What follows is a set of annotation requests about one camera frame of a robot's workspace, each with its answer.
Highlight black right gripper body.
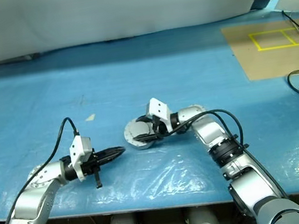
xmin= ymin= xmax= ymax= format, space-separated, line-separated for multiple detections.
xmin=150 ymin=114 xmax=170 ymax=141

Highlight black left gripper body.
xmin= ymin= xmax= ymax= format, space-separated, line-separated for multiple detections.
xmin=83 ymin=149 xmax=107 ymax=190

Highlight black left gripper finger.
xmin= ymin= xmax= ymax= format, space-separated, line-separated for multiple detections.
xmin=99 ymin=150 xmax=126 ymax=166
xmin=98 ymin=145 xmax=128 ymax=158

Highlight silver motor housing copper windings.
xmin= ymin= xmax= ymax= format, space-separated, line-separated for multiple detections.
xmin=126 ymin=133 xmax=158 ymax=153

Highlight hinged grey motor lid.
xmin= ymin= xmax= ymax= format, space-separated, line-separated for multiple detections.
xmin=122 ymin=116 xmax=155 ymax=149

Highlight clear plastic film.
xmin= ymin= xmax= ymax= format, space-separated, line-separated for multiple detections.
xmin=0 ymin=89 xmax=299 ymax=224

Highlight white backdrop board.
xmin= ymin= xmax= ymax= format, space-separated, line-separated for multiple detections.
xmin=0 ymin=0 xmax=285 ymax=66

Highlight brown cardboard sheet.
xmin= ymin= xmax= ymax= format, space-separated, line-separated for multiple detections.
xmin=220 ymin=16 xmax=299 ymax=85

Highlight yellow tape rectangle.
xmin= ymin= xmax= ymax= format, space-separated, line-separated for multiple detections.
xmin=248 ymin=26 xmax=299 ymax=54

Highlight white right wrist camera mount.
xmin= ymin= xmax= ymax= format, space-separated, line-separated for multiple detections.
xmin=144 ymin=95 xmax=174 ymax=137

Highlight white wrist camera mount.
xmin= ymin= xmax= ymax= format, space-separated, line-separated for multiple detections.
xmin=67 ymin=133 xmax=97 ymax=183
xmin=144 ymin=95 xmax=174 ymax=137

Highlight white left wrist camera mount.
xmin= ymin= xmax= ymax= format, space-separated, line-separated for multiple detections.
xmin=67 ymin=133 xmax=97 ymax=183

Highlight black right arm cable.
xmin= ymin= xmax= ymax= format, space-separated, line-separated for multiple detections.
xmin=163 ymin=100 xmax=290 ymax=217

